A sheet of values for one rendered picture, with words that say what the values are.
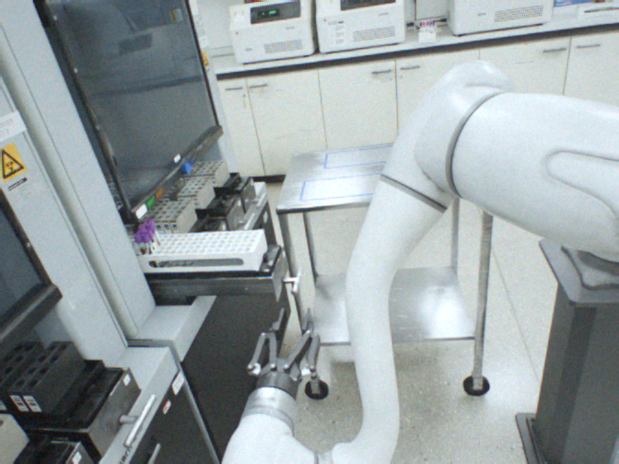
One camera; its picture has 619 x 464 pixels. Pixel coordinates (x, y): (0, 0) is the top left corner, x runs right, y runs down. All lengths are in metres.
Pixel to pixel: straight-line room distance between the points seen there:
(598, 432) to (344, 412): 0.77
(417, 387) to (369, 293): 1.22
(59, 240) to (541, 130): 0.76
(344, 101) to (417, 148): 2.69
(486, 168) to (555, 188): 0.07
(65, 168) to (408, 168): 0.62
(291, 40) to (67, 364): 2.67
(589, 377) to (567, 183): 0.93
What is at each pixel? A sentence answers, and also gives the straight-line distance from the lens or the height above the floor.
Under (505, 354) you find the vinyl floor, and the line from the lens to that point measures 1.96.
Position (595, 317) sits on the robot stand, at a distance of 1.21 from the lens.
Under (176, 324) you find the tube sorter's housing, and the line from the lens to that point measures 1.09.
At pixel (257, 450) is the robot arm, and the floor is 0.79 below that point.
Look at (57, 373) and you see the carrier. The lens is 0.89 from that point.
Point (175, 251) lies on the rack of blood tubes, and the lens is 1.10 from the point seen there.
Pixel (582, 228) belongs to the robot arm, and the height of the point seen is 1.14.
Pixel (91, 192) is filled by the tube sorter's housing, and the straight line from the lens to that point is 0.98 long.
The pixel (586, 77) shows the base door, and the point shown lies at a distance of 3.43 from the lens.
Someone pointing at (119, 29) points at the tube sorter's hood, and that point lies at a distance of 1.14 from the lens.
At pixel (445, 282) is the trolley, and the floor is 0.28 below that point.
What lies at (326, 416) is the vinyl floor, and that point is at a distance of 1.75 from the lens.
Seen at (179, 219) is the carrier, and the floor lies 0.87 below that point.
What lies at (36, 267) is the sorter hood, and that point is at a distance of 0.84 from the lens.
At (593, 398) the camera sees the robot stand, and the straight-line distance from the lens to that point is 1.40.
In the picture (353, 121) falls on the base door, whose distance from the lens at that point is 3.29.
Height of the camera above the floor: 1.38
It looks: 30 degrees down
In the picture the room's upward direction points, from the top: 10 degrees counter-clockwise
